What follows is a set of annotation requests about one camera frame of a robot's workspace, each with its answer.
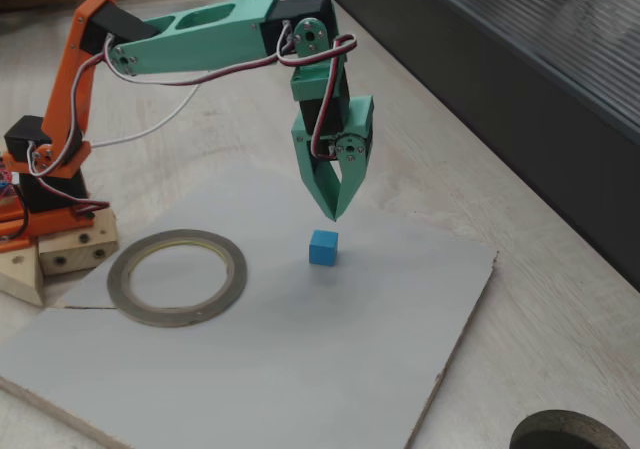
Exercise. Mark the blue cube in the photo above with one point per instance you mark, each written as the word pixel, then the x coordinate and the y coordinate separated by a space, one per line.
pixel 324 249

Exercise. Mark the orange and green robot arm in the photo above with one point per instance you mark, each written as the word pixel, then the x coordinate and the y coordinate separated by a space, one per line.
pixel 200 44

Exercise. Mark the ribbed translucent desk partition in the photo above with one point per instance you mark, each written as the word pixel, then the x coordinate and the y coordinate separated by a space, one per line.
pixel 500 69

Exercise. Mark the grey chipboard panel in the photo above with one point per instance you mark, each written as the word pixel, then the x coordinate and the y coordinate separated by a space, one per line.
pixel 300 344

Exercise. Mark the wooden base block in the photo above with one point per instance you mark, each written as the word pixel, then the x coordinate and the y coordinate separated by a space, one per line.
pixel 75 254

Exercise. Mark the pale wooden wedge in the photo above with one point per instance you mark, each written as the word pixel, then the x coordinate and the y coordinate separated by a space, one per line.
pixel 22 274

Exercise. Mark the orange circuit board mount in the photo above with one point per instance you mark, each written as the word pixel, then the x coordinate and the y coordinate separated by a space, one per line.
pixel 7 214

